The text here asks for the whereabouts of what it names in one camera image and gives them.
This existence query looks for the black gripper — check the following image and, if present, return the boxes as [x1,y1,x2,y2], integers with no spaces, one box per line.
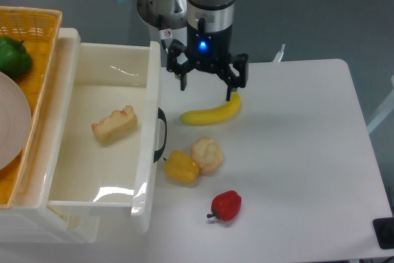
[166,25,249,101]

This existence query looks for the white drawer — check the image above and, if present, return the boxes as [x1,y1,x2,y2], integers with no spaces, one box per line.
[48,42,166,232]

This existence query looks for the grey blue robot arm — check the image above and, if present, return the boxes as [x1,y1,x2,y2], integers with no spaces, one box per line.
[115,0,248,98]

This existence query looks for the white drawer cabinet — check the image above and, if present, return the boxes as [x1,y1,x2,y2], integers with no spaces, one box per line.
[1,28,100,243]

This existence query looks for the yellow banana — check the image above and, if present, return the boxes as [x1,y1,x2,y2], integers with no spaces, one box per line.
[179,92,241,126]

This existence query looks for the round bread bun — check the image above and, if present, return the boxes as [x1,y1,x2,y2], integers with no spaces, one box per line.
[191,137,223,174]

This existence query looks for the yellow bell pepper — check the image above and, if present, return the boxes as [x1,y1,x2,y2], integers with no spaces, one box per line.
[164,150,199,184]

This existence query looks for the toast bread slice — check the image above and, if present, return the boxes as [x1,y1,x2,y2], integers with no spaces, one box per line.
[91,105,138,144]

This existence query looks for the red bell pepper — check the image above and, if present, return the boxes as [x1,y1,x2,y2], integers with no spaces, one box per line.
[206,190,242,222]

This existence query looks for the yellow woven basket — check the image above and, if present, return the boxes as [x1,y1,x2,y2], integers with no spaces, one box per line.
[1,6,62,209]

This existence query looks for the green bell pepper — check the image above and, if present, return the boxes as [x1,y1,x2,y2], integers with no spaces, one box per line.
[1,36,33,79]

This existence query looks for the beige round plate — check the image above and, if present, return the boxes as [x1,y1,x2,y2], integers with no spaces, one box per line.
[1,73,31,169]

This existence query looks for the black device at edge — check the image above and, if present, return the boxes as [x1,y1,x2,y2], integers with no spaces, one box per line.
[372,217,394,249]

